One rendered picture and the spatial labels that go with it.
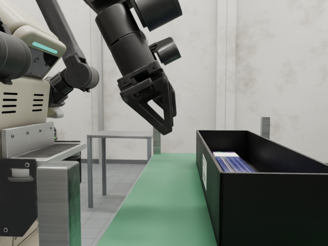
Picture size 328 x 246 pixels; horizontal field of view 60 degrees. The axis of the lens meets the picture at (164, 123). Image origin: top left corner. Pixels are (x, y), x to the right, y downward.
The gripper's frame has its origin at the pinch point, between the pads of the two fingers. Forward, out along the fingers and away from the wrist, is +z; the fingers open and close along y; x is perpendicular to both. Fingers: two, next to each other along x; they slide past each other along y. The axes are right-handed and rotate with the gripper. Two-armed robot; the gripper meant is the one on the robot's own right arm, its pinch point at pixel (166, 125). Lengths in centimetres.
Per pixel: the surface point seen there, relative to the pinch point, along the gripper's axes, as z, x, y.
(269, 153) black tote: 18.4, -17.9, 25.5
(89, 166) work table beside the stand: 16, 113, 253
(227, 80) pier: -2, -93, 439
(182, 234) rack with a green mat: 16.3, 5.2, -1.5
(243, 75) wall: 4, -126, 465
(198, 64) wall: -50, -65, 467
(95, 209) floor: 60, 127, 248
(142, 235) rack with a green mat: 13.6, 10.7, -2.3
